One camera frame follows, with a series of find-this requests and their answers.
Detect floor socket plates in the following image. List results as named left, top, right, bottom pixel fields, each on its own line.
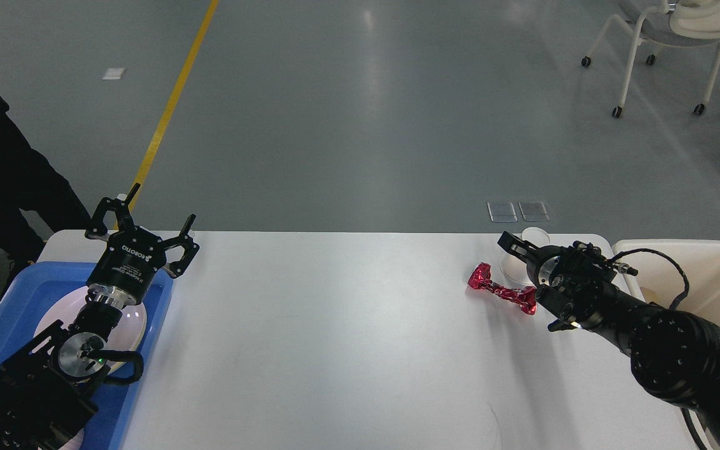
left=486, top=201, right=551, bottom=223

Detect white chair on wheels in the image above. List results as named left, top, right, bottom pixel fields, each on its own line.
left=581, top=1, right=720, bottom=119

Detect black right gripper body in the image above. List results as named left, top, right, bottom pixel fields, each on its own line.
left=525, top=245, right=569, bottom=288

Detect beige waste bin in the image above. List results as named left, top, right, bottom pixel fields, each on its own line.
left=612, top=239, right=720, bottom=327

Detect pink plate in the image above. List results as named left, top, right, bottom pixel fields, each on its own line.
left=32, top=286, right=148, bottom=378

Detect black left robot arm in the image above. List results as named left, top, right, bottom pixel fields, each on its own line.
left=0, top=183, right=200, bottom=449

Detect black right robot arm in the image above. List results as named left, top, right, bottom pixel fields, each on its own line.
left=497, top=232, right=720, bottom=446

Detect blue plastic tray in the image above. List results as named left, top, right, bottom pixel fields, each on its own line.
left=0, top=261, right=142, bottom=449

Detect red foil wrapper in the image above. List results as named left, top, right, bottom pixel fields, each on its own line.
left=467, top=262, right=538, bottom=316

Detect white floor label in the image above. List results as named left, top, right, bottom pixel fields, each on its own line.
left=102, top=67, right=126, bottom=81

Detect person in black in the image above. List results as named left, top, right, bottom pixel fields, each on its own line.
left=0, top=96, right=91, bottom=284

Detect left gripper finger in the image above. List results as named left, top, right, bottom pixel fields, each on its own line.
left=158, top=214, right=200, bottom=279
left=84, top=183, right=142, bottom=241

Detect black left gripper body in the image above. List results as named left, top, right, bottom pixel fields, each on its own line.
left=86, top=227, right=166, bottom=299

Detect brown paper bag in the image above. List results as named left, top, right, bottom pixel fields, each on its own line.
left=639, top=286, right=664, bottom=306

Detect white paper cup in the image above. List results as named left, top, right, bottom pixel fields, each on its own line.
left=499, top=227, right=551, bottom=287

